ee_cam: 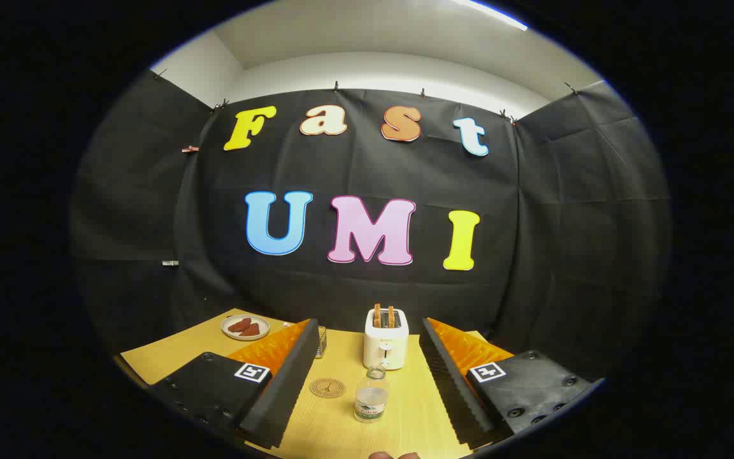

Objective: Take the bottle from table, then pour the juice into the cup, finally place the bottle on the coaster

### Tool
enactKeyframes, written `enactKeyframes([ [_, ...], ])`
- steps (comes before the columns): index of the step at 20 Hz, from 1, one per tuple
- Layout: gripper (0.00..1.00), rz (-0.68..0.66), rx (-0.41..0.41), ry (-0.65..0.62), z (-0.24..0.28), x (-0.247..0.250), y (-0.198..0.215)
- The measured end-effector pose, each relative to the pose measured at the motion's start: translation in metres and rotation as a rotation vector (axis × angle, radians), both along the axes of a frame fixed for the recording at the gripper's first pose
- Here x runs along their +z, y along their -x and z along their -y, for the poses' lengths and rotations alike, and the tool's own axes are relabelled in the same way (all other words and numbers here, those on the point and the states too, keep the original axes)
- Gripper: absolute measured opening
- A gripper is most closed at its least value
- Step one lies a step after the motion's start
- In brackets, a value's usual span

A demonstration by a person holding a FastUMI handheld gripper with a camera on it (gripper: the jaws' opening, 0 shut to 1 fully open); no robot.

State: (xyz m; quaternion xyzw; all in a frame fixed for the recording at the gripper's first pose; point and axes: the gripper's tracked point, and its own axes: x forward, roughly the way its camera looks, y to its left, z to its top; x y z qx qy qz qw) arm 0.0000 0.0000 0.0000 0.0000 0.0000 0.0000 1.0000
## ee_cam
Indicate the wooden table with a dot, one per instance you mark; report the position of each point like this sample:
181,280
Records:
345,350

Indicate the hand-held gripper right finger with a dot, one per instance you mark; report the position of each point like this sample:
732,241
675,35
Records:
450,382

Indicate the clear plastic juice bottle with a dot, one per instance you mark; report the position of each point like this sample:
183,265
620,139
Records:
371,398

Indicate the round cork coaster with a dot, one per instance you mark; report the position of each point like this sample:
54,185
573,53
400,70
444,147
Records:
327,387

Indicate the small white plate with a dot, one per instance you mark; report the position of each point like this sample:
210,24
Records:
230,334

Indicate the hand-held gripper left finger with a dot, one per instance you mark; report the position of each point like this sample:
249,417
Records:
290,382

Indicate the red-brown sausage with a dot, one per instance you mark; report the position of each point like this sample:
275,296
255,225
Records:
238,325
251,330

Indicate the black backdrop cloth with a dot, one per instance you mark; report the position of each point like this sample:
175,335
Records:
354,172

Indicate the white toaster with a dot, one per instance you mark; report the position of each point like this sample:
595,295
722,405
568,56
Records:
385,347

